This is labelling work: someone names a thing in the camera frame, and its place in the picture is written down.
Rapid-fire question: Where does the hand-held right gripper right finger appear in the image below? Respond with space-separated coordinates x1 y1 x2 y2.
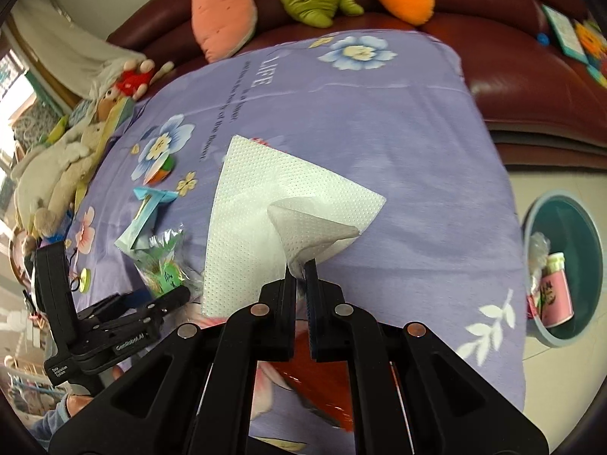
303 258 551 455

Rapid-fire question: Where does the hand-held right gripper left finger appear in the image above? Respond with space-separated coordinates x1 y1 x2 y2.
47 265 297 455

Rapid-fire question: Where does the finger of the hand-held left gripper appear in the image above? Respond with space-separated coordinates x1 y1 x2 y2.
95 287 191 338
76 289 158 329

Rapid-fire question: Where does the white paper napkin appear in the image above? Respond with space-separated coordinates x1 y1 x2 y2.
201 134 387 318

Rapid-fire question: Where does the clear plastic bag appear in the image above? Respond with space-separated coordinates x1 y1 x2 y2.
525 232 551 318

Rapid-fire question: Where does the teal trash bin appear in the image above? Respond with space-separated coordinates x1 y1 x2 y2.
519 190 604 348

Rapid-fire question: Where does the clear wrapper with green print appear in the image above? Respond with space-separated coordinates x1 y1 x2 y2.
130 225 204 297

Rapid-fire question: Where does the blue green paper packet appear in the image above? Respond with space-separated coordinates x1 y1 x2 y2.
115 187 178 252

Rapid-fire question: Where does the beige rabbit plush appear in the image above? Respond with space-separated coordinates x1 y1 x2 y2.
12 121 110 238

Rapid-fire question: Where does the small colourful paper ball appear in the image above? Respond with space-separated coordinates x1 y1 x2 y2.
143 152 177 185

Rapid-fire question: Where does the green picture book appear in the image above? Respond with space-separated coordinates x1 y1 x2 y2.
42 99 96 145

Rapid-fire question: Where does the purple floral blanket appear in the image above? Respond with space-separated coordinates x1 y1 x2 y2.
61 32 529 455

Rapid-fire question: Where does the yellow picture book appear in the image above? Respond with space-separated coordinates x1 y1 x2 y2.
71 97 136 200

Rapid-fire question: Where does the red plush doll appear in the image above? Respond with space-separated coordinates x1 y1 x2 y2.
95 59 175 121

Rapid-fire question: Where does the white cloth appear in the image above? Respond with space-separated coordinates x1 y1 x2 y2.
12 0 143 105

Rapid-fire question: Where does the pink carrot plush pillow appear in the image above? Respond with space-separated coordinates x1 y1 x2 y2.
189 0 259 64

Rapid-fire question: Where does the dark red leather sofa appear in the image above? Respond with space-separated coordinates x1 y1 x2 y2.
107 0 607 171

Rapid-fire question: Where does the teal bordered picture book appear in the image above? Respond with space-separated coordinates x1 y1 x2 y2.
541 4 586 60

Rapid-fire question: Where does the orange picture book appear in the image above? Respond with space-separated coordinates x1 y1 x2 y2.
574 19 607 88

